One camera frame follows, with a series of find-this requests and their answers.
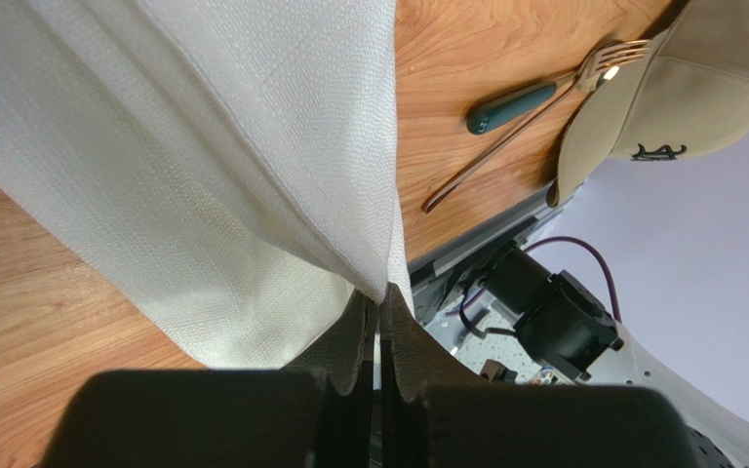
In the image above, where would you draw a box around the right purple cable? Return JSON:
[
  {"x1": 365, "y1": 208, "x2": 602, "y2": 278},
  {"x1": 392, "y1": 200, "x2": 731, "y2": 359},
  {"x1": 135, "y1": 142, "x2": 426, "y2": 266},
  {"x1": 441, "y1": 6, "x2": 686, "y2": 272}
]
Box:
[{"x1": 446, "y1": 235, "x2": 622, "y2": 325}]

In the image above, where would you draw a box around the gold fork green handle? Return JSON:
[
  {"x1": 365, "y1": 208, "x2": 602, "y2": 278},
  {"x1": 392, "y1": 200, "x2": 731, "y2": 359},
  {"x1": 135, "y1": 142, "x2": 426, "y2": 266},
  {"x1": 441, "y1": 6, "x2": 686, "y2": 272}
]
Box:
[{"x1": 465, "y1": 39, "x2": 650, "y2": 136}]

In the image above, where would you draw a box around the tan baseball cap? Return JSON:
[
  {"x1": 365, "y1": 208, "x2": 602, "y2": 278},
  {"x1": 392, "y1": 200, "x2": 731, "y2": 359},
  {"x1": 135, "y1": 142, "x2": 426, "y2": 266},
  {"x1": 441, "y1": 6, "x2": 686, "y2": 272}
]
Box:
[{"x1": 546, "y1": 0, "x2": 749, "y2": 207}]

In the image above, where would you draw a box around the gold utensil dark handle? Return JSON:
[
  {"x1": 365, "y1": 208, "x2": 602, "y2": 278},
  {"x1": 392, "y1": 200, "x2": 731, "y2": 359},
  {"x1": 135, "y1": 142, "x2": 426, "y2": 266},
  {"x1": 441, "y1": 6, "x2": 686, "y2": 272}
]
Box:
[{"x1": 421, "y1": 65, "x2": 620, "y2": 214}]

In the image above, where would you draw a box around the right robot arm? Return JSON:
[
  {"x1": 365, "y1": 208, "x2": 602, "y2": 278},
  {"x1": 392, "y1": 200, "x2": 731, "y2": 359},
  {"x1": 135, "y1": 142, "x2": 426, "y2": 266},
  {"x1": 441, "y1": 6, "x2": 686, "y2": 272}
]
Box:
[{"x1": 479, "y1": 246, "x2": 749, "y2": 467}]

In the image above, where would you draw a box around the white cloth napkin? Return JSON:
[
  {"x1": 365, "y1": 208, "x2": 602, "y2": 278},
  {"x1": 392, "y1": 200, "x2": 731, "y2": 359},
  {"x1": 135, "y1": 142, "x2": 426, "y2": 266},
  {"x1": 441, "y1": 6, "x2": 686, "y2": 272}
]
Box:
[{"x1": 0, "y1": 1, "x2": 411, "y2": 369}]

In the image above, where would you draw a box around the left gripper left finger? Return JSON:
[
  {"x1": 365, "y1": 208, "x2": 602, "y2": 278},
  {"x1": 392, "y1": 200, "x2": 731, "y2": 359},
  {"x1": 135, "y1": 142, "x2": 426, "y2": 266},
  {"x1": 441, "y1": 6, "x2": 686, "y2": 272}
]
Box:
[{"x1": 40, "y1": 293, "x2": 376, "y2": 467}]

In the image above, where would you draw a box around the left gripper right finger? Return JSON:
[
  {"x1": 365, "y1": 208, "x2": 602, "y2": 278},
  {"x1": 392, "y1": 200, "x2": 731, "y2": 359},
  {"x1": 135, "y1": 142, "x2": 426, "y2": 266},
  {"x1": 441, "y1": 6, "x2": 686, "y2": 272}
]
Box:
[{"x1": 379, "y1": 284, "x2": 699, "y2": 467}]

